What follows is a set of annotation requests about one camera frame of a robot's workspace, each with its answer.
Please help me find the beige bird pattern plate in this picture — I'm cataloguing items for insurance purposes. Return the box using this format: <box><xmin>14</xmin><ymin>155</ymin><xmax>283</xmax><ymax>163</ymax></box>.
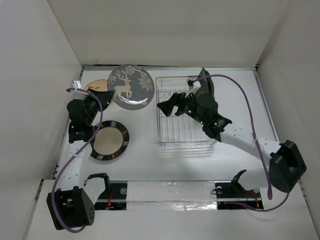
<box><xmin>84</xmin><ymin>79</ymin><xmax>108</xmax><ymax>92</ymax></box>

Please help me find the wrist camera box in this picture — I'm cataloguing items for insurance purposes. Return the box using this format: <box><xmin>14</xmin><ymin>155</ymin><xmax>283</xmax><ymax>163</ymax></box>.
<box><xmin>70</xmin><ymin>80</ymin><xmax>82</xmax><ymax>89</ymax></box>
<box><xmin>185</xmin><ymin>77</ymin><xmax>201</xmax><ymax>98</ymax></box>

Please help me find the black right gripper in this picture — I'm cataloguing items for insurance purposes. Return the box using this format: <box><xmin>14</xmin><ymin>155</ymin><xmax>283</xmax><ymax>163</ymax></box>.
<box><xmin>157</xmin><ymin>89</ymin><xmax>207</xmax><ymax>126</ymax></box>

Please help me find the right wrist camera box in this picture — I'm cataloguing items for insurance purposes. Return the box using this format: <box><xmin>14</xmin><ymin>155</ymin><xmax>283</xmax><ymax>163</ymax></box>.
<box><xmin>185</xmin><ymin>77</ymin><xmax>201</xmax><ymax>98</ymax></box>

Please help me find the grey reindeer plate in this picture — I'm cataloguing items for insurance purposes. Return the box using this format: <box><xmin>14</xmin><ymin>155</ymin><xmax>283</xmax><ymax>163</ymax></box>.
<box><xmin>107</xmin><ymin>64</ymin><xmax>155</xmax><ymax>111</ymax></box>

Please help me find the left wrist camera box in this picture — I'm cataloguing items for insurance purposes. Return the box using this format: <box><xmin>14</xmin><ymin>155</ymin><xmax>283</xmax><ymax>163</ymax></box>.
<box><xmin>70</xmin><ymin>80</ymin><xmax>82</xmax><ymax>89</ymax></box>

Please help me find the wire dish rack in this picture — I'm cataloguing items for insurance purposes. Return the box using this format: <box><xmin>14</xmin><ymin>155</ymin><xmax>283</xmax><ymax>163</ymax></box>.
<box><xmin>155</xmin><ymin>75</ymin><xmax>217</xmax><ymax>150</ymax></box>

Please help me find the striped rim cream plate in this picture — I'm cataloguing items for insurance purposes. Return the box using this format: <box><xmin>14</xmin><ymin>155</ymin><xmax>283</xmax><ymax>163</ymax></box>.
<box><xmin>90</xmin><ymin>120</ymin><xmax>130</xmax><ymax>162</ymax></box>

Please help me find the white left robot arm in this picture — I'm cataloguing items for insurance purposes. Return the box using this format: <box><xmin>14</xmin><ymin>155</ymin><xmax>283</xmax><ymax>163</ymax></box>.
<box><xmin>46</xmin><ymin>88</ymin><xmax>115</xmax><ymax>234</ymax></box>

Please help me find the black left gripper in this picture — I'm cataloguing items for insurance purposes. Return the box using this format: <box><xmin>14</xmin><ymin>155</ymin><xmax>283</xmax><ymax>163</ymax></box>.
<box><xmin>80</xmin><ymin>88</ymin><xmax>113</xmax><ymax>126</ymax></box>

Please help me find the black square floral plate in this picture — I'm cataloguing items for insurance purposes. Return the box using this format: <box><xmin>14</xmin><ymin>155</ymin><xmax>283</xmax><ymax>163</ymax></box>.
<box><xmin>195</xmin><ymin>67</ymin><xmax>210</xmax><ymax>98</ymax></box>

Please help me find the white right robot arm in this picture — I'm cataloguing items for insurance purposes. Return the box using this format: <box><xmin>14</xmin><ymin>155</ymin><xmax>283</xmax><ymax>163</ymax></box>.
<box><xmin>157</xmin><ymin>92</ymin><xmax>307</xmax><ymax>197</ymax></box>

